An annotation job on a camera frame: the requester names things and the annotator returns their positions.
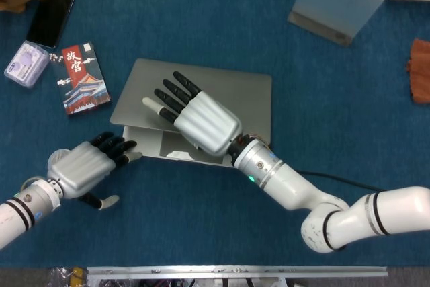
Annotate silver laptop with apple logo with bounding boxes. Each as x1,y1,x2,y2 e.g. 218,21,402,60
110,58,272,168

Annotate dark box with palace print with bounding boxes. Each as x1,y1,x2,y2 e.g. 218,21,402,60
52,41,112,116

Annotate clear round jar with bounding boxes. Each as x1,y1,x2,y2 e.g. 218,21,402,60
46,149,71,170

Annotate blue table cloth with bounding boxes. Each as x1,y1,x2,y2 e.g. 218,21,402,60
0,0,430,268

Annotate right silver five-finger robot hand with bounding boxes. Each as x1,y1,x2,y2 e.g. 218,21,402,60
142,71,243,159

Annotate aluminium rail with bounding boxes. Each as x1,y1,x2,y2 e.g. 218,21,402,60
86,265,389,280

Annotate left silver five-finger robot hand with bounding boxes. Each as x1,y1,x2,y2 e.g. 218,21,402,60
46,131,142,212

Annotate clear plastic case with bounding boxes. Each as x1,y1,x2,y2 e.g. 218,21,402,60
3,40,50,90

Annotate clear plastic bag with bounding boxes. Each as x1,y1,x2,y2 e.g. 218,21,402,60
46,266,73,287

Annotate black smartphone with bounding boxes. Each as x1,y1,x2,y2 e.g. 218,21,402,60
25,0,79,49

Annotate black cable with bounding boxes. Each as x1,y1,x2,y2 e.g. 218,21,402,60
297,169,387,192

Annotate yellow item under rail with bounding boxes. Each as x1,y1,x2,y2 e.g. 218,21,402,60
71,266,84,287

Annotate red cloth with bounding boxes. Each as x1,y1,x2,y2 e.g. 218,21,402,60
406,38,430,104

